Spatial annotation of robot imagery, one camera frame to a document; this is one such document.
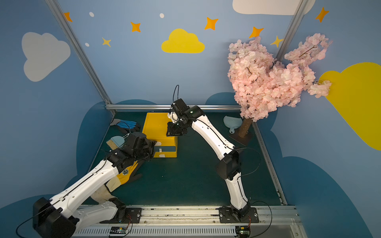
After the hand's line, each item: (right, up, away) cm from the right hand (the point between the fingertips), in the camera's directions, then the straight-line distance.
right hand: (170, 133), depth 79 cm
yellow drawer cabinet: (-10, +2, +4) cm, 11 cm away
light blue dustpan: (+43, +6, +35) cm, 56 cm away
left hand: (-6, -4, -1) cm, 8 cm away
